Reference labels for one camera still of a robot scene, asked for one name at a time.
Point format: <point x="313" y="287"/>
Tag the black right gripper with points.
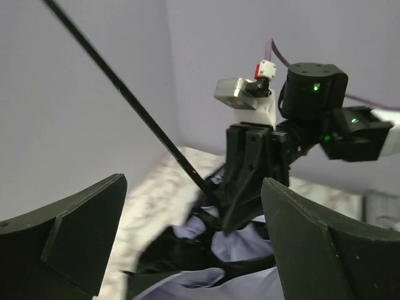
<point x="254" y="152"/>

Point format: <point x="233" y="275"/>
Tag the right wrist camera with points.
<point x="253" y="101"/>

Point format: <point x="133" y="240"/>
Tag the lavender folding umbrella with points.
<point x="162" y="202"/>

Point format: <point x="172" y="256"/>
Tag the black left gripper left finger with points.
<point x="61" y="251"/>

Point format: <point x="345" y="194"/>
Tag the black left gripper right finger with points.
<point x="323" y="254"/>

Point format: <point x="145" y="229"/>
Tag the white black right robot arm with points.
<point x="310" y="110"/>

